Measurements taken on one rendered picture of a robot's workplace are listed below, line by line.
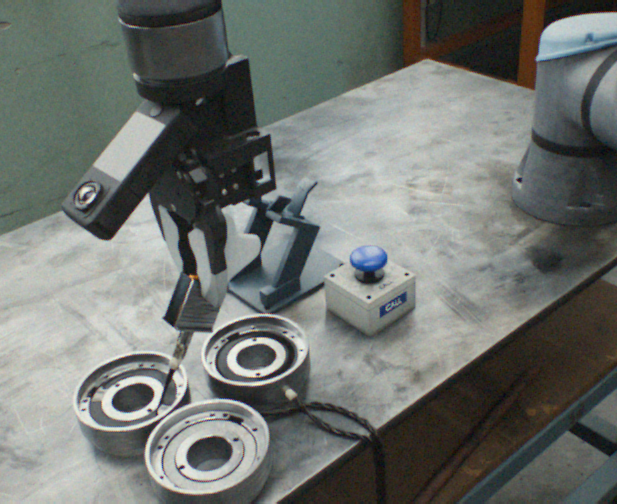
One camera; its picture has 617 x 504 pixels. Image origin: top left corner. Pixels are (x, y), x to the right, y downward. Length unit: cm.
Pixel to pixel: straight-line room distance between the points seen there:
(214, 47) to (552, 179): 54
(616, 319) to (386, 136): 44
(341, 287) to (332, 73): 219
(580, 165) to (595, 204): 5
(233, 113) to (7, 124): 176
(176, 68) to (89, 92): 186
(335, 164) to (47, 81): 135
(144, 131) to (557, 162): 56
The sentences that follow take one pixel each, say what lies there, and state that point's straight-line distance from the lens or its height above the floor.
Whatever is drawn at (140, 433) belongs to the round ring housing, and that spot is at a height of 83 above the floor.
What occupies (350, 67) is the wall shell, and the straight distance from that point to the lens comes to 305.
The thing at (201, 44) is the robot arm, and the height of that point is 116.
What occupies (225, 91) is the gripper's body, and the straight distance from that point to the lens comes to 64.
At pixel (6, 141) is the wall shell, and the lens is 239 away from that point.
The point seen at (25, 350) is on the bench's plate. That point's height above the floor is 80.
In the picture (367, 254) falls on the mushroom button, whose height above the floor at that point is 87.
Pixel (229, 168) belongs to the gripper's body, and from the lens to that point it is 64.
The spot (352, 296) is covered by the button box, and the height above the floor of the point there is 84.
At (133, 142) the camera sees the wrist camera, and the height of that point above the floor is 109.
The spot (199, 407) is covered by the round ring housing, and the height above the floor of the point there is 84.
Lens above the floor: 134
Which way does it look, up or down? 34 degrees down
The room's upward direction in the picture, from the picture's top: 5 degrees counter-clockwise
